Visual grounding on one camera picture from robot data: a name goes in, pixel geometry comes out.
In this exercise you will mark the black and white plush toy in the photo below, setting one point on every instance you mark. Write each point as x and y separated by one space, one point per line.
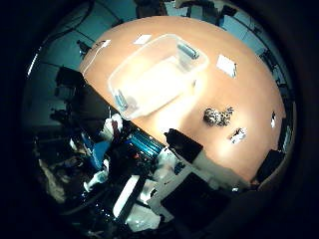
238 135

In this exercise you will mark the spotted plush toy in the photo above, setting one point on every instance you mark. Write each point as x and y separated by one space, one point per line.
216 116

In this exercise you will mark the blue triangular object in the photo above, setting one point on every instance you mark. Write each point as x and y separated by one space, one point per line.
100 153

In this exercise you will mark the blue metal rail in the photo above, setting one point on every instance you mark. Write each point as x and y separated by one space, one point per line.
146 144

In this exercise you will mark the black camera on tripod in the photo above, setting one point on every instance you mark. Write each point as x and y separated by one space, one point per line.
83 48

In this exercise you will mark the small white box on table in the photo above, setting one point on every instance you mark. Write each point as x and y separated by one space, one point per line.
273 119

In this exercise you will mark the large white paper tag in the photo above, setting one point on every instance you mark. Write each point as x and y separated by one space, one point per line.
226 65

